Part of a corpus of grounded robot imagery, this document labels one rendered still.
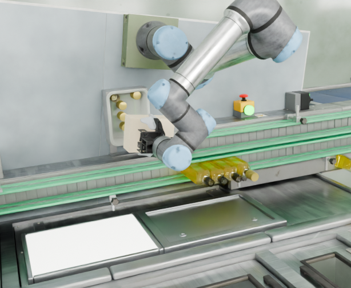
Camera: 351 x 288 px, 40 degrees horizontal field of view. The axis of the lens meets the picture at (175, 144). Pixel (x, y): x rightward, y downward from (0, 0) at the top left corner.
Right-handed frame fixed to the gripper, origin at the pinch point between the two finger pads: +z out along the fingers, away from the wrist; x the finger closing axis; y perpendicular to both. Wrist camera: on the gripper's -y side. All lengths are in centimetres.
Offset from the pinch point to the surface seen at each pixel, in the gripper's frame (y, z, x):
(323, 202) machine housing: -75, -5, 27
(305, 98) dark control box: -83, 28, -12
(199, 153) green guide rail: -27.2, 16.3, 11.2
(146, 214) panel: -3.4, 8.5, 33.1
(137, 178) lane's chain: -3.5, 23.0, 23.2
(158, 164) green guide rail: -9.9, 16.5, 15.8
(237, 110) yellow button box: -51, 32, -5
